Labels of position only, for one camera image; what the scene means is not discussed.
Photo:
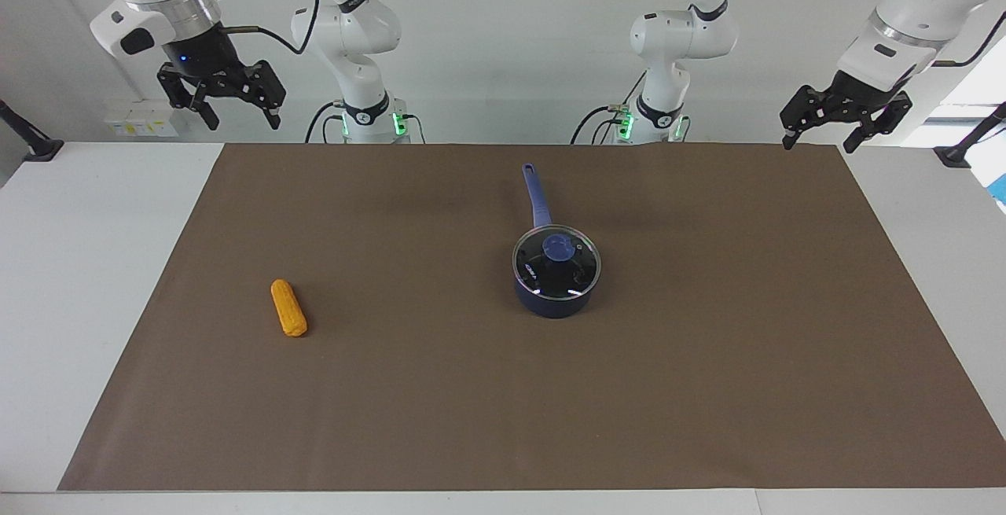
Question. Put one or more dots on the black clamp stand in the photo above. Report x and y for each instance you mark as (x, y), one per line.
(963, 149)
(35, 145)

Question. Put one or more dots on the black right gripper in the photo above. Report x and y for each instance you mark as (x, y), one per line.
(204, 59)

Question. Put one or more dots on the brown table mat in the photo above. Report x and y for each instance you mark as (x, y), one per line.
(440, 389)

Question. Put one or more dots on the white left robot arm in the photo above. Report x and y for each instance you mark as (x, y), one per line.
(676, 35)

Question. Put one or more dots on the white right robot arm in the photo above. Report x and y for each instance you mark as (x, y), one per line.
(357, 27)

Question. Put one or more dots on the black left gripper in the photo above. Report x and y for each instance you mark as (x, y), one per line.
(860, 94)

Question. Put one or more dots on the dark blue saucepan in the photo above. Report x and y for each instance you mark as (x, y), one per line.
(538, 200)

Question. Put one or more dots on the light blue object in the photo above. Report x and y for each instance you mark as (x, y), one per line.
(1000, 189)

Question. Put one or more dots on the orange corn cob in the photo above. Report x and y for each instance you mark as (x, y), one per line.
(288, 309)

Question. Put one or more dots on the white wall socket box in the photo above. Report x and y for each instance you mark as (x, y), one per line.
(141, 120)

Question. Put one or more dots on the glass lid with blue knob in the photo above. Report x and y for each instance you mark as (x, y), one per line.
(580, 263)

